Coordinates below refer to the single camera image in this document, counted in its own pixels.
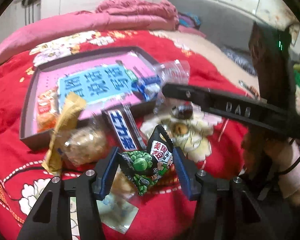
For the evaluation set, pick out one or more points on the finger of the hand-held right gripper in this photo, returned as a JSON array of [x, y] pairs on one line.
[[230, 110]]

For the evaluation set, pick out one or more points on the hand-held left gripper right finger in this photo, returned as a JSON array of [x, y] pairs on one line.
[[183, 177]]

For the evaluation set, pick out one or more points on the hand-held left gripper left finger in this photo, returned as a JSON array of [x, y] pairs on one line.
[[107, 175]]

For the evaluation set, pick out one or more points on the black green pea snack packet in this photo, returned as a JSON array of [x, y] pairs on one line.
[[140, 162]]

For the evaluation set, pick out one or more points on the clear packet with rice cake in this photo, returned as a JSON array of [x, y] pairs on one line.
[[87, 142]]

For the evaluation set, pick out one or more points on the pale green pastry packet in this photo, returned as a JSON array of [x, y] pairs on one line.
[[117, 212]]

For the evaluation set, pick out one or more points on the blue white striped snack bar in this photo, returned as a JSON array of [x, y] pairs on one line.
[[122, 130]]

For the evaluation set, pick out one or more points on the yellow snack packet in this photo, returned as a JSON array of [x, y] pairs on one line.
[[65, 120]]

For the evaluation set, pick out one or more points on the blue and clear snack packet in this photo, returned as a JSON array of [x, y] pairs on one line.
[[170, 71]]

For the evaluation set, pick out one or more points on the grey box with pink lining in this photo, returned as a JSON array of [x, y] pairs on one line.
[[90, 63]]

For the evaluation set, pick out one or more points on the person's right forearm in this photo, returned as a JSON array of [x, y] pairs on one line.
[[292, 175]]

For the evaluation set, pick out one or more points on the black and white patterned cloth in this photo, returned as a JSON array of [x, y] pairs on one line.
[[237, 60]]

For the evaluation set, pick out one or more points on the small dark wrapped candy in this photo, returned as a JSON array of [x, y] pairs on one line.
[[182, 111]]

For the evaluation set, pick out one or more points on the beige bedsheet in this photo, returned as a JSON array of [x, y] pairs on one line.
[[202, 52]]

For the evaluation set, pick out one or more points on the grey headboard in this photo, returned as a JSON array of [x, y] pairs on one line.
[[215, 22]]

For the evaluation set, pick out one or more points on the orange snack packet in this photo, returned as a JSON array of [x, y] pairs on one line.
[[46, 105]]

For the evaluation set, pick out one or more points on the purple and teal clothes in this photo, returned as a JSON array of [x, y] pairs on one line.
[[190, 21]]

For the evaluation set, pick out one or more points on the red floral blanket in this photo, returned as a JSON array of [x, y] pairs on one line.
[[10, 142]]

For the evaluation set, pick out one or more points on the pink folded quilt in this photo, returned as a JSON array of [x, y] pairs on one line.
[[140, 11]]

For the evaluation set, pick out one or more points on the pink long pillow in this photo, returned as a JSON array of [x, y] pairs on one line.
[[52, 30]]

